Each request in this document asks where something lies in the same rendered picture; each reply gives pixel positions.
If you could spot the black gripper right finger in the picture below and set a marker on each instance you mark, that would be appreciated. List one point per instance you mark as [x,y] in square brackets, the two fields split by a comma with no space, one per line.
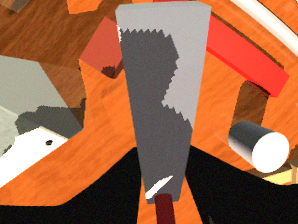
[227,195]

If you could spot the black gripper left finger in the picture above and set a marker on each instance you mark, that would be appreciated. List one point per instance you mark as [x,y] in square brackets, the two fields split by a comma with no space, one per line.
[112,199]

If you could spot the red rectangular block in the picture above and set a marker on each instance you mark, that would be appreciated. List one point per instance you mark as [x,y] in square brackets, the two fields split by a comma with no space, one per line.
[250,63]

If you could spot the red-orange cube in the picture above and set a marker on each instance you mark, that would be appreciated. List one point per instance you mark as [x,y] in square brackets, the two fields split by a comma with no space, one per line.
[103,50]

